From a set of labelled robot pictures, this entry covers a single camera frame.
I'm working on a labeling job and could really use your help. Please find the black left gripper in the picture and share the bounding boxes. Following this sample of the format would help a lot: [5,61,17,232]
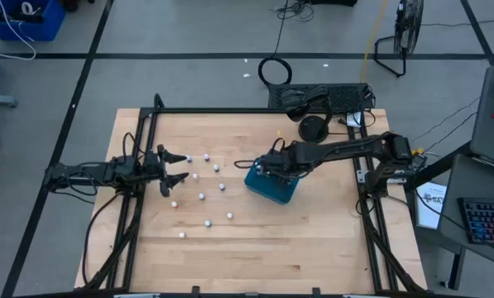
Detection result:
[138,143,190,199]

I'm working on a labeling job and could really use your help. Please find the blue plastic bin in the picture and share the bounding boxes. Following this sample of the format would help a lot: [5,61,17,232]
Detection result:
[244,163,300,205]

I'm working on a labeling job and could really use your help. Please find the black gooseneck desk lamp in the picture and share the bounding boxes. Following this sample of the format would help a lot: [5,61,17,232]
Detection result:
[280,84,334,144]

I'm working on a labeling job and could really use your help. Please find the white power adapter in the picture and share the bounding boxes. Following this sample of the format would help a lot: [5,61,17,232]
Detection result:
[344,110,364,128]

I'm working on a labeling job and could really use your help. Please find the white paper sheet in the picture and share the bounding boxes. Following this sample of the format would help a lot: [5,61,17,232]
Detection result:
[415,180,448,230]

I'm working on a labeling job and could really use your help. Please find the black floor fan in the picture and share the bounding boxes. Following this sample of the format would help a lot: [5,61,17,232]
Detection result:
[373,0,425,79]

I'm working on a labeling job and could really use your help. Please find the grey desk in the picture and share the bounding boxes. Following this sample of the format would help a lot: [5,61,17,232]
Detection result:
[469,65,494,170]
[439,153,494,271]

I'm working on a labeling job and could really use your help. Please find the large blue floor bin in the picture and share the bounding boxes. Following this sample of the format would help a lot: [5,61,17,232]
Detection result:
[0,0,67,42]

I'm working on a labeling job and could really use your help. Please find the backlit black keyboard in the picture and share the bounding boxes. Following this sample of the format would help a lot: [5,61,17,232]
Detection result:
[457,196,494,246]

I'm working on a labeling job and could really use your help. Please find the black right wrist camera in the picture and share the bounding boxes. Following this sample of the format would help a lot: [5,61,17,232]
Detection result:
[254,156,277,177]

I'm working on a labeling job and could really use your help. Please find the black aluminium table frame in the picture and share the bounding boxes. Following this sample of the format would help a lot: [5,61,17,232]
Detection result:
[74,94,429,298]

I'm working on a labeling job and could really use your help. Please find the black hanging power cable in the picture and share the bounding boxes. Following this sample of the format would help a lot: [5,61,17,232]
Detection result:
[257,0,294,87]

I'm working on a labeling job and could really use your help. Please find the yellow hanging cable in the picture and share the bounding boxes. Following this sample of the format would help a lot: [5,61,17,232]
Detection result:
[360,0,391,84]

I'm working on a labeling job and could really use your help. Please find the tangled black floor cables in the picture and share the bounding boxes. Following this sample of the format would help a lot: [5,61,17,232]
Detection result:
[271,0,316,24]

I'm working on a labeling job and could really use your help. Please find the white cable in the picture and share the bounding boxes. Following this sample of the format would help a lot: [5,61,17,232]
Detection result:
[0,0,38,62]

